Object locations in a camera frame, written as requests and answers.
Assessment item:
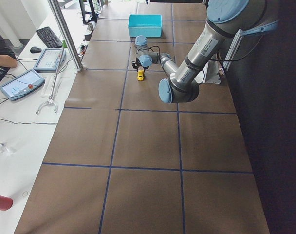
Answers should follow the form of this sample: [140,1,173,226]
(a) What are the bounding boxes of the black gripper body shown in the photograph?
[137,66,145,71]

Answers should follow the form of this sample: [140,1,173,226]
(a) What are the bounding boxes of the yellow beetle toy car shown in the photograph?
[137,70,145,81]

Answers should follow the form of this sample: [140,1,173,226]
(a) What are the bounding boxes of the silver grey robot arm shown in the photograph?
[132,0,280,103]

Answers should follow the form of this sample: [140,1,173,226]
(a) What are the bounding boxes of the light blue plastic bin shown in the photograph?
[128,14,163,38]

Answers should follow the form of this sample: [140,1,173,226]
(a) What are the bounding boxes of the blue teach pendant far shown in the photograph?
[33,48,66,72]

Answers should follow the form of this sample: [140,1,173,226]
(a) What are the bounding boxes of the blue teach pendant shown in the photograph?
[0,69,45,101]
[33,48,66,72]

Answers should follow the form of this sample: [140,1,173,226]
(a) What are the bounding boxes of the black keyboard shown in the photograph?
[36,26,62,48]

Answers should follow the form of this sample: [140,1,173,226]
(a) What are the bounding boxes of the metal reacher grabber tool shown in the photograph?
[36,47,65,115]

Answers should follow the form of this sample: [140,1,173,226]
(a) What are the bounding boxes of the brown paper table mat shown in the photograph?
[15,3,269,234]

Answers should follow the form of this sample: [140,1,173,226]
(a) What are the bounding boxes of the black computer mouse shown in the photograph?
[30,46,42,54]

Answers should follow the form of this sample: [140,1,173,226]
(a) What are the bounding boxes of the blue teach pendant near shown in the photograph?
[0,69,45,101]

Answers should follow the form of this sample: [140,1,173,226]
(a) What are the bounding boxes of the person in black shirt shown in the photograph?
[0,34,18,82]

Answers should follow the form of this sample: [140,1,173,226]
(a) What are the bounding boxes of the crumpled clear plastic wrap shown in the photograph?
[0,142,16,156]

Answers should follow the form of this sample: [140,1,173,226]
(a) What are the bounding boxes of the red cylinder object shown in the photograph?
[0,195,13,211]

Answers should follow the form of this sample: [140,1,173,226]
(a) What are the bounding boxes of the aluminium frame post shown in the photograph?
[47,0,83,72]

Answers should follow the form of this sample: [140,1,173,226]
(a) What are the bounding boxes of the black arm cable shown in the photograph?
[206,34,260,64]

